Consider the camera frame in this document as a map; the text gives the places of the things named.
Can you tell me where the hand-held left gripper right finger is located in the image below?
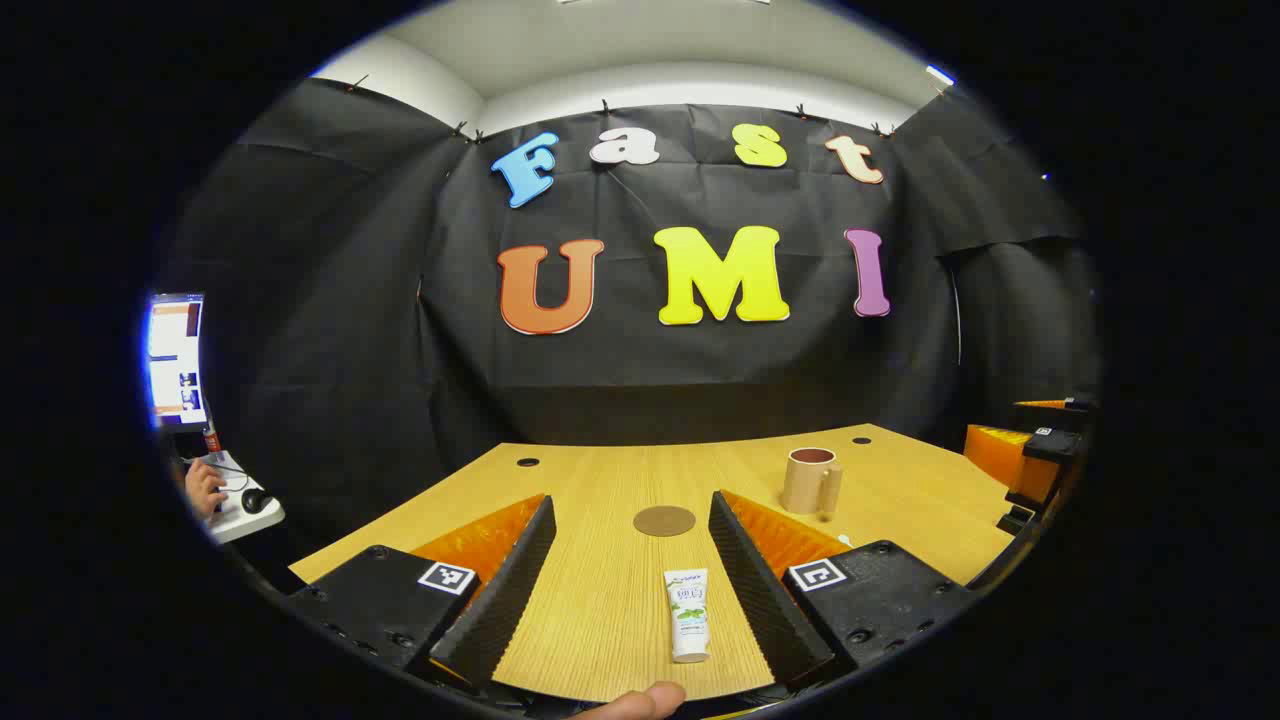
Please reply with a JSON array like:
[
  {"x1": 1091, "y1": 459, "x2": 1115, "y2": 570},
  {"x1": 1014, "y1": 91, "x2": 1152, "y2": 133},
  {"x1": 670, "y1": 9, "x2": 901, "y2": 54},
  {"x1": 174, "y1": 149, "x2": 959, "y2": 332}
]
[{"x1": 708, "y1": 490, "x2": 976, "y2": 689}]

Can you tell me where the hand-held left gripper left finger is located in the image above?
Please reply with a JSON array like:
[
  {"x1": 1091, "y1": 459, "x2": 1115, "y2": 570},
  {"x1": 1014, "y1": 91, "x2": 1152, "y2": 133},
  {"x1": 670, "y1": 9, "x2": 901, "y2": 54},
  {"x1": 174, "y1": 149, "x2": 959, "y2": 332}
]
[{"x1": 290, "y1": 494, "x2": 557, "y2": 691}]

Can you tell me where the white toothpaste tube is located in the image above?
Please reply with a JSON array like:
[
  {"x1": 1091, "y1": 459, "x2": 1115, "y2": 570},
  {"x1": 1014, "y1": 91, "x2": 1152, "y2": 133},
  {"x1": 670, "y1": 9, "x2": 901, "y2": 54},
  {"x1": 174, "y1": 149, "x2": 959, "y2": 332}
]
[{"x1": 663, "y1": 568, "x2": 712, "y2": 664}]

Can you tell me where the beige cup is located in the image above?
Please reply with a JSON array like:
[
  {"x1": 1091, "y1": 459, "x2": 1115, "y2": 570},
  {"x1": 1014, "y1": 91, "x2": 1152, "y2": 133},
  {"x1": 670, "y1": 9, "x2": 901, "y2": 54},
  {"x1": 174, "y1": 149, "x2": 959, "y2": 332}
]
[{"x1": 781, "y1": 447, "x2": 843, "y2": 518}]

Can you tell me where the brown round coaster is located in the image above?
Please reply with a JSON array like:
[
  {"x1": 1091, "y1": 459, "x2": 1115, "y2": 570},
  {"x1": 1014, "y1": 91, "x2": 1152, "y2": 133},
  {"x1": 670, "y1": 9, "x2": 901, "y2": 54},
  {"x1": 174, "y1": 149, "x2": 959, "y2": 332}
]
[{"x1": 633, "y1": 505, "x2": 697, "y2": 538}]

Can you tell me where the wooden desktop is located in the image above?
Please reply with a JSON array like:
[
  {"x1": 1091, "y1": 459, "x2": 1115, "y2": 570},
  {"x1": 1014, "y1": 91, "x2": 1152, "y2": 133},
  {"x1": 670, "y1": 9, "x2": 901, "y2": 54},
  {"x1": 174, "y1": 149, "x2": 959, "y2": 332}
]
[{"x1": 290, "y1": 424, "x2": 1026, "y2": 703}]

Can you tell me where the black backdrop cloth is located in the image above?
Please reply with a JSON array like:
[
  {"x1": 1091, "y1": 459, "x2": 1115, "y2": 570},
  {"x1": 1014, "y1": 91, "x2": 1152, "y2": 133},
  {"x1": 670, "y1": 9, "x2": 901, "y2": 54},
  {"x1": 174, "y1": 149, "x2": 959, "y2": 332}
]
[{"x1": 160, "y1": 78, "x2": 1101, "y2": 561}]

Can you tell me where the white side desk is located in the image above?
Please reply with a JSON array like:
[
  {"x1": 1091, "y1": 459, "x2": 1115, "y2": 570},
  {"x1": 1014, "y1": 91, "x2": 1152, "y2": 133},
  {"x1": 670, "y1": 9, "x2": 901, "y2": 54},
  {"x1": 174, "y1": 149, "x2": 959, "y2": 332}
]
[{"x1": 196, "y1": 450, "x2": 287, "y2": 546}]

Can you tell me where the computer monitor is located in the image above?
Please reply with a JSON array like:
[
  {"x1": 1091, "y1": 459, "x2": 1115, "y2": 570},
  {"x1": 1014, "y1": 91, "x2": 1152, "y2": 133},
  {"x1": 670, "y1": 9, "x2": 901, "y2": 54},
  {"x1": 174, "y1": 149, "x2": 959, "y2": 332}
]
[{"x1": 146, "y1": 291, "x2": 208, "y2": 432}]

